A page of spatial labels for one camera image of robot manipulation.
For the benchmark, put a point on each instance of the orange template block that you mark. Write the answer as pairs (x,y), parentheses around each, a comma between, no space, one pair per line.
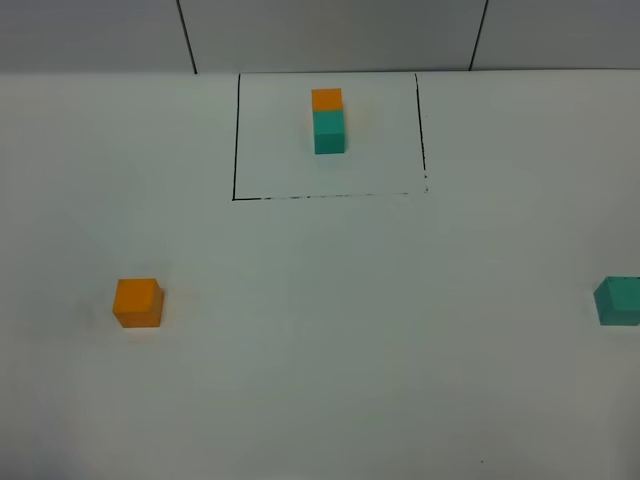
(327,100)

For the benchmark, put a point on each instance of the teal template block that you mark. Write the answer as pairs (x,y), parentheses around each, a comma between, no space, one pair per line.
(329,132)

